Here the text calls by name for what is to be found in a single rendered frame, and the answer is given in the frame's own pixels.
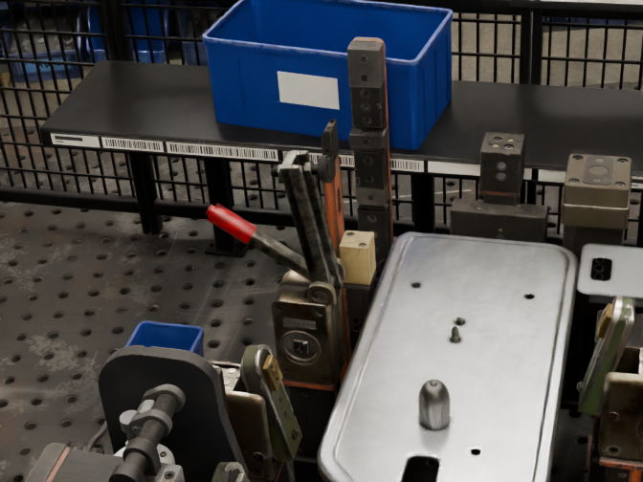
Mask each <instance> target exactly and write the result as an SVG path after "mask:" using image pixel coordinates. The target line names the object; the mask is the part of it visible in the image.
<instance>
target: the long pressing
mask: <svg viewBox="0 0 643 482"><path fill-rule="evenodd" d="M579 267H580V262H579V260H578V258H577V256H576V255H575V254H574V253H573V252H571V251H570V250H568V249H566V248H564V247H561V246H558V245H554V244H546V243H536V242H525V241H514V240H503V239H493V238H481V237H471V236H460V235H449V234H438V233H424V232H414V231H408V232H405V233H403V234H401V235H399V236H398V237H397V238H396V239H395V240H394V241H393V243H392V244H391V247H390V250H389V253H388V257H387V260H386V263H385V265H384V268H383V270H382V273H381V276H380V278H379V281H378V284H377V287H376V289H375V292H374V295H373V298H372V300H371V302H370V305H369V308H368V311H367V313H366V318H365V321H364V324H363V326H362V329H361V332H360V335H359V337H358V339H357V342H356V345H355V348H354V350H353V353H352V356H351V359H350V361H349V364H348V367H347V369H346V372H345V374H344V379H343V382H342V385H341V387H340V390H339V393H338V396H337V398H336V401H335V404H334V406H333V409H332V411H331V414H330V417H329V420H328V422H327V425H326V428H325V431H324V434H323V436H322V439H321V443H320V445H319V448H318V452H317V463H318V471H319V474H320V476H321V479H322V480H323V482H403V481H404V477H405V473H406V470H407V466H408V463H409V461H410V460H411V459H412V458H415V457H420V458H427V459H432V460H435V461H436V462H437V463H438V465H439V467H438V471H437V475H436V478H435V482H550V476H551V470H552V463H553V455H554V449H555V442H556V435H557V428H558V422H559V415H560V407H561V400H562V394H563V387H564V380H565V368H566V361H567V353H568V346H569V340H570V333H571V326H572V320H573V313H574V305H575V298H576V292H577V281H578V273H579ZM414 283H418V284H420V287H418V288H414V287H412V284H414ZM526 295H532V296H534V297H533V298H531V299H528V298H526V297H525V296H526ZM458 317H462V318H463V320H464V321H465V323H464V324H463V325H455V321H456V318H458ZM454 326H456V327H457V328H458V331H459V338H460V342H457V343H454V342H451V341H450V338H451V337H452V328H453V327H454ZM431 379H437V380H439V381H441V382H443V383H444V384H445V385H446V386H447V388H448V390H449V393H450V399H451V422H450V424H449V425H447V426H446V427H444V428H442V429H439V430H430V429H426V428H424V427H422V426H421V425H420V424H419V421H418V417H419V413H418V395H419V391H420V388H421V386H422V385H423V383H424V382H426V381H428V380H431ZM472 449H478V450H479V451H480V454H478V455H473V454H472V453H471V451H472Z"/></svg>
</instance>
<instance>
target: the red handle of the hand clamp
mask: <svg viewBox="0 0 643 482"><path fill-rule="evenodd" d="M206 214H207V215H208V216H209V217H208V219H207V220H208V221H209V222H211V223H213V224H214V225H216V226H217V227H218V228H220V229H221V230H224V231H225V232H227V233H229V234H230V235H232V236H234V237H235V238H237V239H238V240H240V241H242V242H243V243H245V244H250V245H252V246H253V247H255V248H257V249H258V250H260V251H261V252H264V253H265V254H267V255H269V256H270V257H272V258H274V259H275V260H276V261H277V262H279V263H281V264H282V265H284V266H286V267H287V268H289V269H291V270H292V271H294V272H296V273H297V274H299V275H301V276H303V277H304V278H306V279H308V280H309V281H310V277H309V274H308V271H307V267H306V264H305V260H304V257H303V256H301V255H299V254H298V253H296V252H294V251H292V250H291V249H289V248H287V247H286V246H284V245H282V244H281V243H279V242H278V241H277V240H275V239H274V238H272V237H270V236H269V235H267V234H265V233H264V232H262V231H261V230H258V229H257V226H255V225H253V224H252V223H250V222H248V221H247V220H245V219H244V218H242V217H240V216H239V215H237V214H235V213H234V212H232V211H230V210H229V209H227V208H225V207H223V206H222V205H220V204H218V203H217V204H216V205H215V206H213V205H212V204H211V205H210V207H209V208H208V210H207V211H206ZM330 275H331V279H332V283H333V285H334V283H335V281H336V276H335V275H333V274H332V273H330Z"/></svg>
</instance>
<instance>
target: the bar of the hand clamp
mask: <svg viewBox="0 0 643 482"><path fill-rule="evenodd" d="M315 175H318V176H319V179H320V180H321V181H322V182H323V183H324V184H330V183H332V181H333V180H334V179H335V175H336V166H335V162H334V160H333V158H331V157H330V156H329V155H322V156H321V158H320V159H319V160H318V164H317V165H314V162H311V160H310V156H309V152H308V150H303V151H298V150H295V151H289V152H288V154H287V155H286V157H285V159H284V161H283V163H282V164H279V165H278V167H273V168H271V176H272V177H273V178H275V177H278V178H279V180H282V182H283V184H284V188H285V191H286V195H287V199H288V202H289V206H290V209H291V212H292V216H293V219H294V223H295V226H296V230H297V234H298V237H299V242H300V246H301V249H302V253H303V257H304V260H305V264H306V267H307V271H308V274H309V277H310V281H311V284H312V283H313V282H316V281H320V282H326V283H328V284H330V285H331V286H333V288H334V289H341V288H342V287H343V281H342V277H341V273H340V270H339V266H338V262H337V258H336V254H335V251H334V248H333V244H332V240H331V236H330V232H329V228H328V226H327V222H326V218H325V214H324V210H323V207H322V200H321V196H320V193H319V189H318V186H317V182H316V178H315ZM330 273H332V274H333V275H335V276H336V281H335V283H334V285H333V283H332V279H331V275H330Z"/></svg>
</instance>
